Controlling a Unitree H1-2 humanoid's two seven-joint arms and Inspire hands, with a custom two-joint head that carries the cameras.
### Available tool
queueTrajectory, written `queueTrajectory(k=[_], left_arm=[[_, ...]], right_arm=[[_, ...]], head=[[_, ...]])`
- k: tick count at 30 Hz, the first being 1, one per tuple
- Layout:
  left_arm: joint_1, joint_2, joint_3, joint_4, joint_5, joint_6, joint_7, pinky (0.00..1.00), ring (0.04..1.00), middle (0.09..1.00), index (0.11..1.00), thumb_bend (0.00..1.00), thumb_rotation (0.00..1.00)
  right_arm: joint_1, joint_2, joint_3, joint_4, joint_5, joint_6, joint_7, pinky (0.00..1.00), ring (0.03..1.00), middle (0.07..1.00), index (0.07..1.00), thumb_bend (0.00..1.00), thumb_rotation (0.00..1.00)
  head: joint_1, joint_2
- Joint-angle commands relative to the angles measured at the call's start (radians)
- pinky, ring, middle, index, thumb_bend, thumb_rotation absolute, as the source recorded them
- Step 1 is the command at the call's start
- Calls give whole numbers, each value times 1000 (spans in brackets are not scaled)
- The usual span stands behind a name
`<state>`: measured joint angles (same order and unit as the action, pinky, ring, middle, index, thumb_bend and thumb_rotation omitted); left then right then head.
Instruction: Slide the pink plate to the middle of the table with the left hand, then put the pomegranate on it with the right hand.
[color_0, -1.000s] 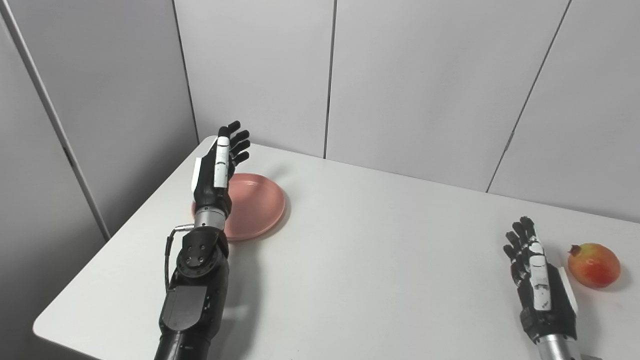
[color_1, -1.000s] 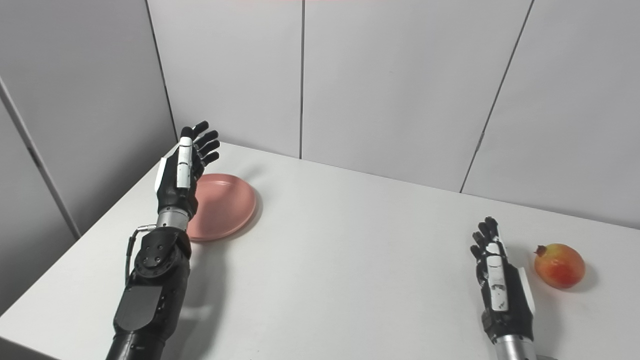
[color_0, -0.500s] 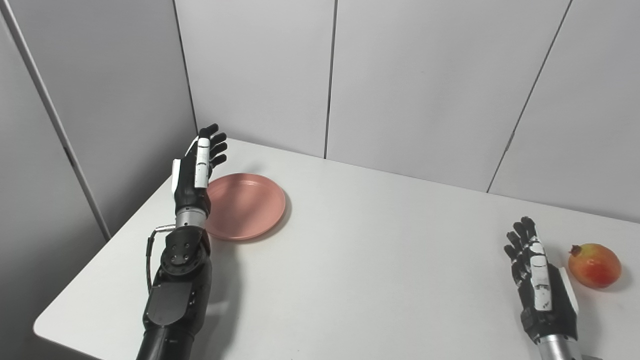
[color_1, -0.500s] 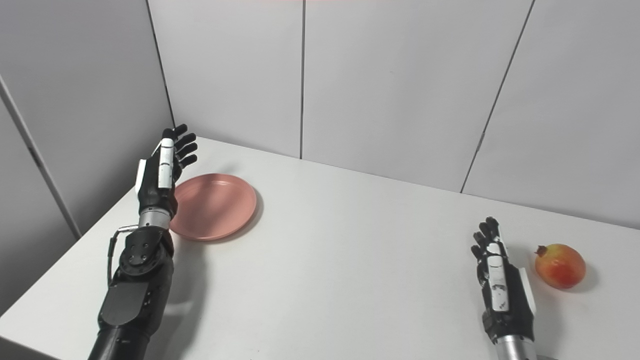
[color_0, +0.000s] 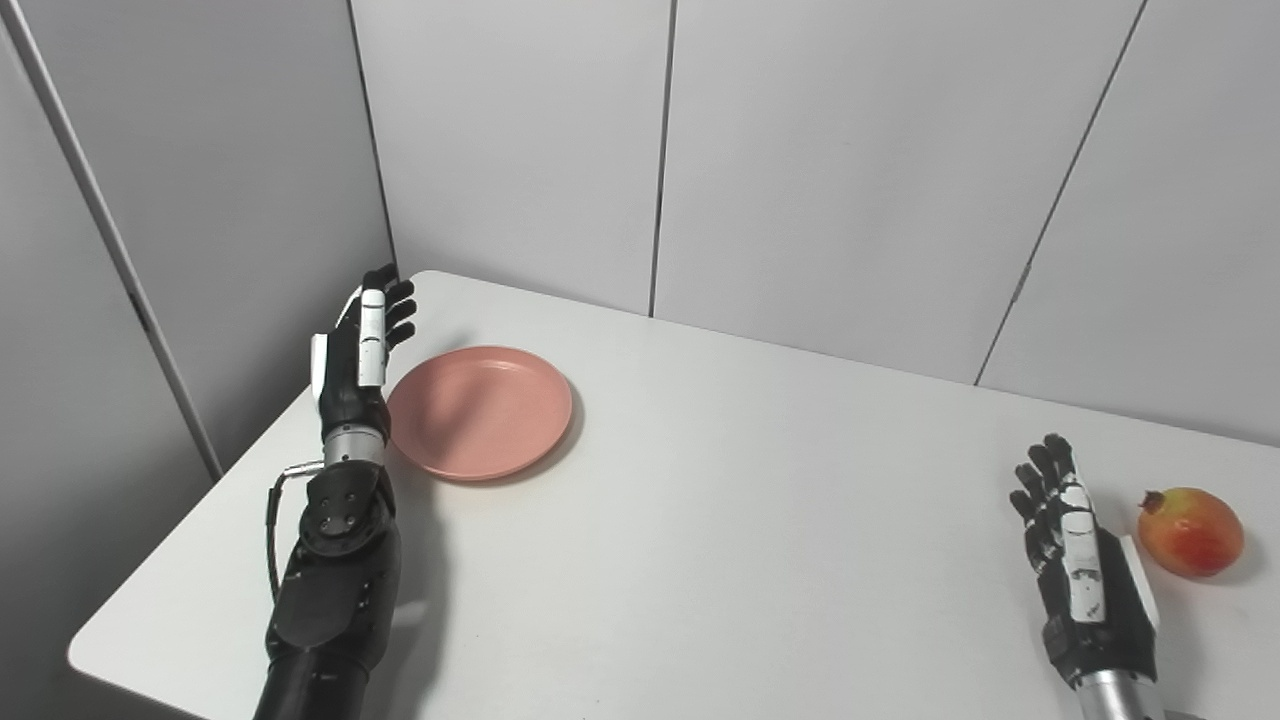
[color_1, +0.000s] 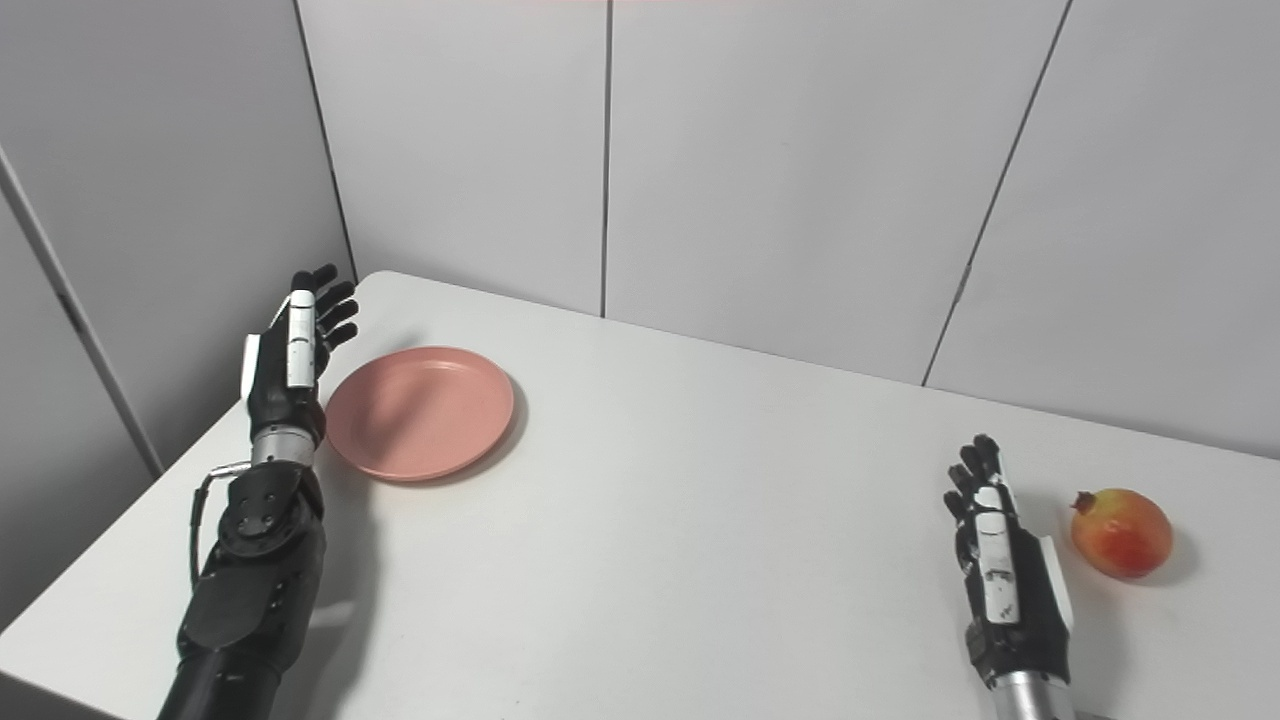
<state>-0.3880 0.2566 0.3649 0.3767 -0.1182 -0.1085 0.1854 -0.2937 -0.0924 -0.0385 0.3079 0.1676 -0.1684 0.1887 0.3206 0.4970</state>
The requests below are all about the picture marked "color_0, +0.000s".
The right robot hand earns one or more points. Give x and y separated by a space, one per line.
1085 590

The red yellow pomegranate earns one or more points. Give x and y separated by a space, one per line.
1192 532

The pink round plate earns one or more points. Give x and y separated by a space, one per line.
480 412

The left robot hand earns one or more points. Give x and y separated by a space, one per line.
355 370

